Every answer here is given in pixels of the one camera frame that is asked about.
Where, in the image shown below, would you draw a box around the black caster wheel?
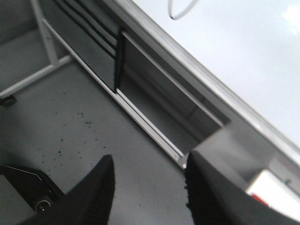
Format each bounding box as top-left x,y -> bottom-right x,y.
0,95 -> 17,107

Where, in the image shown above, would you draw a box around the white whiteboard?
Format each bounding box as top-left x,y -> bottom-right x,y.
119,0 -> 300,146

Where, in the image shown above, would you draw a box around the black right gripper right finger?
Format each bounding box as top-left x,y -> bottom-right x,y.
184,150 -> 298,225

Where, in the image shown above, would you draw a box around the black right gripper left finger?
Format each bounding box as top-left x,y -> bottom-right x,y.
21,154 -> 115,225

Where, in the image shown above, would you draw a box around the white red box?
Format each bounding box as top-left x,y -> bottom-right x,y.
246,169 -> 300,222

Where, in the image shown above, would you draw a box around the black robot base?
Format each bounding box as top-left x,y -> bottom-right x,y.
0,165 -> 64,214

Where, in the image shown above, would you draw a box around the white whiteboard stand frame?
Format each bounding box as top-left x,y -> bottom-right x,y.
0,0 -> 188,169

